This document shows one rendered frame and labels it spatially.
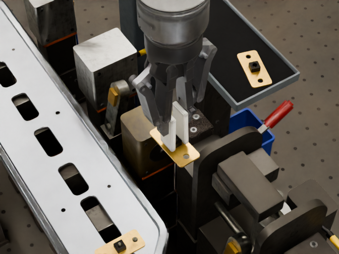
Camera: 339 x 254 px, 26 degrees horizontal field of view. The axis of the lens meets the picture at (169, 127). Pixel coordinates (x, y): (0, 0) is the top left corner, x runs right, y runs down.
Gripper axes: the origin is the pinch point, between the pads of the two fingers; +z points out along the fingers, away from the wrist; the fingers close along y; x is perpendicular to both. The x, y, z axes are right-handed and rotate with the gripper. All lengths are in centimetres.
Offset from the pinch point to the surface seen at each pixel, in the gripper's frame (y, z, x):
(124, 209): 5.3, 27.6, -8.1
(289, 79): -27.7, 11.0, -4.1
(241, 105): -17.4, 11.4, -4.6
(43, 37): -6, 29, -57
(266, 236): -3.5, 10.2, 18.0
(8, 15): -1, 25, -64
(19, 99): 8, 28, -43
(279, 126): -48, 57, -23
